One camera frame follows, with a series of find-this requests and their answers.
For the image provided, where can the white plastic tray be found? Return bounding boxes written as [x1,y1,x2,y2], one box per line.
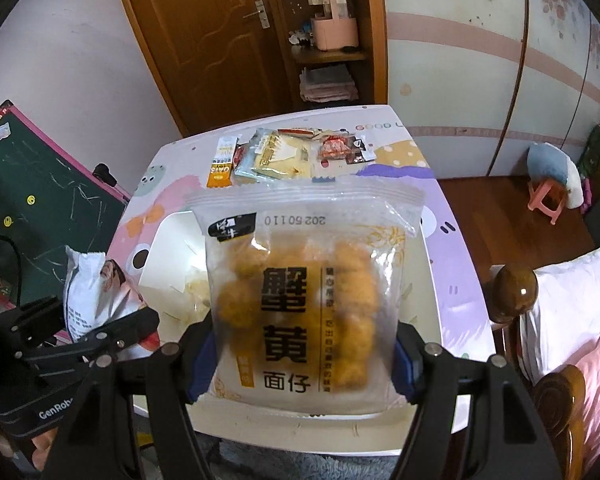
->
[139,210,446,421]

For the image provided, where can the white and orange snack packet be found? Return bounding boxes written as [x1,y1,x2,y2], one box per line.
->
[62,245,161,361]

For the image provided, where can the floral sliding wardrobe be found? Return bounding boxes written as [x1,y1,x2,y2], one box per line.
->
[380,0,600,177]

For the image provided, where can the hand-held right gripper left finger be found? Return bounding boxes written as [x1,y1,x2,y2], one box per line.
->
[40,322,217,480]

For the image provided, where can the small shelf figurines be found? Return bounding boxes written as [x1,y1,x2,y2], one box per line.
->
[289,20,315,47]

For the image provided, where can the brown wooden shelf unit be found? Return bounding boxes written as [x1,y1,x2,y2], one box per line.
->
[260,0,388,111]

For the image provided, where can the silver door handle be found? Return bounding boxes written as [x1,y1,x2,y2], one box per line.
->
[242,0,272,29]

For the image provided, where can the red snack in clear packet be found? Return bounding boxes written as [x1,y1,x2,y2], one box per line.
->
[312,132,376,168]

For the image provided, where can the pink plastic stool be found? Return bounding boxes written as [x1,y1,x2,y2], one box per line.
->
[527,180,569,225]

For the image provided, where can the black chalkboard knob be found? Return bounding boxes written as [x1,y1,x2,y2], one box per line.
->
[92,162,118,188]

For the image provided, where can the stack of folded cloths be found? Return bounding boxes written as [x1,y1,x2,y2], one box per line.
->
[299,66,359,104]

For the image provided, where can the black cable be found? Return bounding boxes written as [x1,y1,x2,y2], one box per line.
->
[0,234,27,308]

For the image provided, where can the pink storage basket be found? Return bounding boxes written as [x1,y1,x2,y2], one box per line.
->
[307,0,359,52]

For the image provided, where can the blue and white cushion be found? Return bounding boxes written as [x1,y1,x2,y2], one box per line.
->
[526,142,582,209]

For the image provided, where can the pale green snack packet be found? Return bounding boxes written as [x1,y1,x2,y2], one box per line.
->
[234,129,281,186]

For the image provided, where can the grey fluffy rug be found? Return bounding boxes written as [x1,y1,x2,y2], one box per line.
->
[130,430,416,480]

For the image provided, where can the clear bag of yellow balls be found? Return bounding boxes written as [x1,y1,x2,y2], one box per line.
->
[184,175,426,417]

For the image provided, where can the white pillow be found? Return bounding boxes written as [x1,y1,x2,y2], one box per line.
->
[520,244,600,386]

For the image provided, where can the green chalkboard with pink frame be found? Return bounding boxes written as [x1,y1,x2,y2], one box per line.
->
[0,100,132,311]

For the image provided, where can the brown wooden door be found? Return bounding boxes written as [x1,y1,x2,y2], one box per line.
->
[110,0,291,137]

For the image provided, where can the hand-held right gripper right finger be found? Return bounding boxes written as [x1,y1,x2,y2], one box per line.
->
[387,322,563,480]

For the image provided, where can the orange and white bar packet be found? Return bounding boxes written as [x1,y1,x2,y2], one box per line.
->
[206,137,238,189]

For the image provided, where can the cream yellow snack packet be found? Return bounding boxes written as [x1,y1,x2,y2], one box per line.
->
[257,130,317,181]

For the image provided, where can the cartoon printed table cover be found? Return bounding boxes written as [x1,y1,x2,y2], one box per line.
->
[105,105,496,453]

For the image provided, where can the wooden bed frame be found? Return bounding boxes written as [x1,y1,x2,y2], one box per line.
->
[487,262,600,480]

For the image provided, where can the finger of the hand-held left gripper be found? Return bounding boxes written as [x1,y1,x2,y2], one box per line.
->
[77,306,162,357]

